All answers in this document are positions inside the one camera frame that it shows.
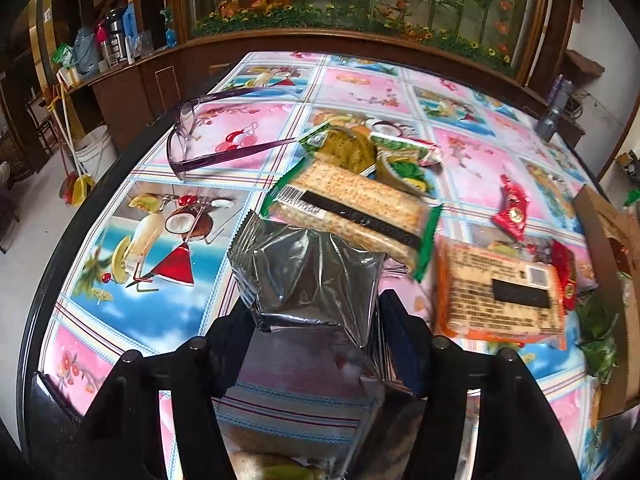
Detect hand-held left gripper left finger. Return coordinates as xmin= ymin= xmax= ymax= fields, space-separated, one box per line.
xmin=55 ymin=307 xmax=262 ymax=480

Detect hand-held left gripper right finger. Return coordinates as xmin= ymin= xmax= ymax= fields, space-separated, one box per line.
xmin=377 ymin=289 xmax=596 ymax=480

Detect orange cracker packet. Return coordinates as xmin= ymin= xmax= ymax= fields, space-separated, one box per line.
xmin=431 ymin=236 xmax=569 ymax=352

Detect silver foil snack packet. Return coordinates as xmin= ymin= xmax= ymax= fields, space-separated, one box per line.
xmin=227 ymin=210 xmax=391 ymax=353

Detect clear cracker packet green ends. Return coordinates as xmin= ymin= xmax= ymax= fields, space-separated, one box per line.
xmin=262 ymin=157 xmax=444 ymax=282

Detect red candy packet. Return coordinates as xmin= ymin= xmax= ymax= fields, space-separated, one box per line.
xmin=491 ymin=174 xmax=532 ymax=242
xmin=549 ymin=239 xmax=580 ymax=307

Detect large dark green snack packet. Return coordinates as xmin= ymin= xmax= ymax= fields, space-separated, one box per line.
xmin=575 ymin=291 xmax=622 ymax=342

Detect small dark green snack packet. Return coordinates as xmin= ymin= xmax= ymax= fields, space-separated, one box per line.
xmin=579 ymin=336 xmax=620 ymax=387

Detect cardboard box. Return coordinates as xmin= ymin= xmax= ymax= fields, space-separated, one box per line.
xmin=571 ymin=184 xmax=640 ymax=422

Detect bright green snack packet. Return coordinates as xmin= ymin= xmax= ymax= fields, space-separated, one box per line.
xmin=374 ymin=152 xmax=432 ymax=197

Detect black rimmed table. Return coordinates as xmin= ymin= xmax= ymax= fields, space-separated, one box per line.
xmin=14 ymin=57 xmax=640 ymax=480

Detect green gold snack packet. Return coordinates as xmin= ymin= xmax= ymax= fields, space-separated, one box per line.
xmin=299 ymin=122 xmax=377 ymax=177

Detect yellow broom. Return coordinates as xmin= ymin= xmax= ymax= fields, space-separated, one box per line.
xmin=47 ymin=85 xmax=97 ymax=209

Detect purple eyeglasses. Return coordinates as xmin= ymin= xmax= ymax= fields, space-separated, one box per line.
xmin=167 ymin=86 xmax=302 ymax=182

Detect white bucket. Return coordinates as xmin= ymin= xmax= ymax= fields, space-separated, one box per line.
xmin=74 ymin=124 xmax=122 ymax=182

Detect grey flashlight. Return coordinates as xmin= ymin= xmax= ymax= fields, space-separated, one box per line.
xmin=536 ymin=74 xmax=577 ymax=142

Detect wooden sideboard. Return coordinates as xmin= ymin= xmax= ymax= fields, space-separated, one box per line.
xmin=60 ymin=27 xmax=588 ymax=161

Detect blue spray bottle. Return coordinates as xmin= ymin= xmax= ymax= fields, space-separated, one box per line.
xmin=159 ymin=6 xmax=179 ymax=49

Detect blue bag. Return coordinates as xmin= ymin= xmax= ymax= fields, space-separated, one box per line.
xmin=71 ymin=29 xmax=102 ymax=75

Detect pink lid bottle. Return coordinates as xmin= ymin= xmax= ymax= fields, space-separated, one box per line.
xmin=94 ymin=24 xmax=112 ymax=64

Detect blue pitcher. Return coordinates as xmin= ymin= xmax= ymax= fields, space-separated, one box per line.
xmin=124 ymin=4 xmax=139 ymax=62

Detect steel thermos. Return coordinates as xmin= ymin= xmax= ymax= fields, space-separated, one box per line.
xmin=102 ymin=6 xmax=127 ymax=64

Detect green white bag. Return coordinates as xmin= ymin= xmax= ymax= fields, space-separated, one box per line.
xmin=51 ymin=44 xmax=76 ymax=69

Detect gold framed glass cabinet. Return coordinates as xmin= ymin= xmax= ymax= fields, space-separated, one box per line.
xmin=10 ymin=0 xmax=62 ymax=111

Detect brown wall shelf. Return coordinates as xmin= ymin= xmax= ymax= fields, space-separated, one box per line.
xmin=564 ymin=49 xmax=607 ymax=77

